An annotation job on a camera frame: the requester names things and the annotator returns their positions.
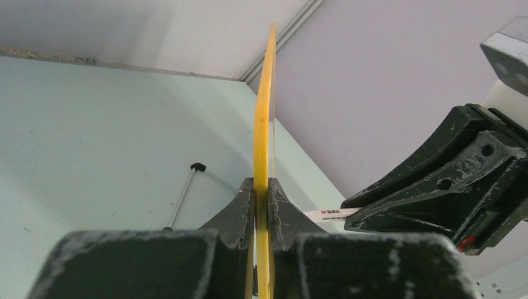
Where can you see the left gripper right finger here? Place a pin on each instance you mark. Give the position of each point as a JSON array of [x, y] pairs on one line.
[[309, 262]]

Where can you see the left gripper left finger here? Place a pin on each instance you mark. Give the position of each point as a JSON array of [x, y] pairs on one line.
[[213, 261]]

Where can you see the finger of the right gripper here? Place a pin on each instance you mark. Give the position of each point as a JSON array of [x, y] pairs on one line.
[[454, 134], [475, 199]]

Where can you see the red marker pen body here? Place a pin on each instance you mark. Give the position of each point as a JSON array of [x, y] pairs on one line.
[[330, 215]]

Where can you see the whiteboard rear support rod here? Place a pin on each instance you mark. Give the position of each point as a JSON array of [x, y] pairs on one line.
[[194, 168]]

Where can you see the yellow-framed whiteboard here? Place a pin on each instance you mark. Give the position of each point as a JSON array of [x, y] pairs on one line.
[[260, 167]]

